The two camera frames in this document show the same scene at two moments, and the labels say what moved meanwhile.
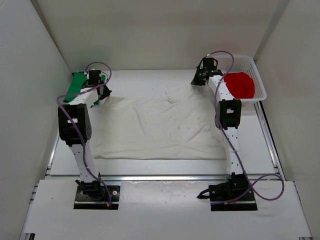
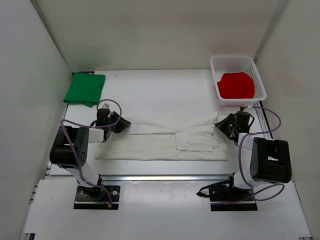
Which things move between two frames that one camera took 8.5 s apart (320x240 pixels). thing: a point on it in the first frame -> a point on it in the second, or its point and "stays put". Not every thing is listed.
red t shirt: [240, 84] stays put
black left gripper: [106, 93] -> [122, 123]
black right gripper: [196, 81] -> [222, 126]
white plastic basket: [245, 64] stays put
